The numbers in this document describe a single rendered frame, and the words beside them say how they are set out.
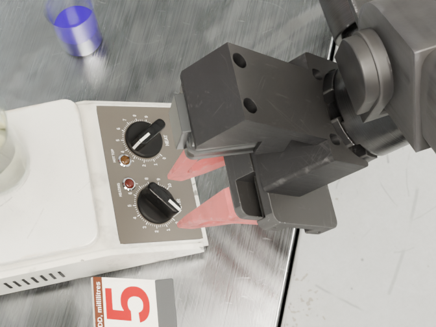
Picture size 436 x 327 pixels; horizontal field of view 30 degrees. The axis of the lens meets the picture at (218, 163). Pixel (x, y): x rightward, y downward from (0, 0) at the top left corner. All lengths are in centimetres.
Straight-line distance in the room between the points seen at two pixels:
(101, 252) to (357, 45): 31
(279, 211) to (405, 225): 24
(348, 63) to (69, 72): 41
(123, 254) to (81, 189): 6
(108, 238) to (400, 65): 32
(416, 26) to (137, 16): 44
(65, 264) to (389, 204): 27
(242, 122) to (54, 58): 39
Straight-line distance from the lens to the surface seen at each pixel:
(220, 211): 50
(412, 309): 69
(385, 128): 45
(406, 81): 37
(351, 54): 38
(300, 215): 49
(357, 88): 39
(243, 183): 49
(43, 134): 64
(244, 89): 40
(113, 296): 65
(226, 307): 67
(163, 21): 76
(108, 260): 63
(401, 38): 36
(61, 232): 61
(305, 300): 67
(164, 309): 67
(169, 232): 64
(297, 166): 45
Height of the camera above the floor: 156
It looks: 71 degrees down
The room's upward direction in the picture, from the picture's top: 5 degrees counter-clockwise
